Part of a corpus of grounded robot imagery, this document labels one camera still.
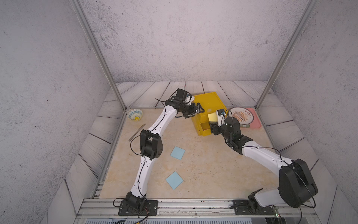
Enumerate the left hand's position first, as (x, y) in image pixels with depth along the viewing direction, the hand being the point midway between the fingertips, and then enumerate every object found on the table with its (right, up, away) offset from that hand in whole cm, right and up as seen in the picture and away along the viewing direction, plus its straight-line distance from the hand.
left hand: (202, 112), depth 91 cm
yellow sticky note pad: (+5, -3, -7) cm, 9 cm away
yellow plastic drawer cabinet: (+7, +6, +3) cm, 9 cm away
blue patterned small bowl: (-51, 0, +24) cm, 57 cm away
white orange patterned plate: (+37, -2, +23) cm, 44 cm away
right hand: (+7, -4, -6) cm, 10 cm away
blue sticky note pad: (-16, -27, +3) cm, 31 cm away
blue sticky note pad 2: (-18, -40, -8) cm, 44 cm away
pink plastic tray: (+45, -7, +20) cm, 49 cm away
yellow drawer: (+1, -11, -2) cm, 11 cm away
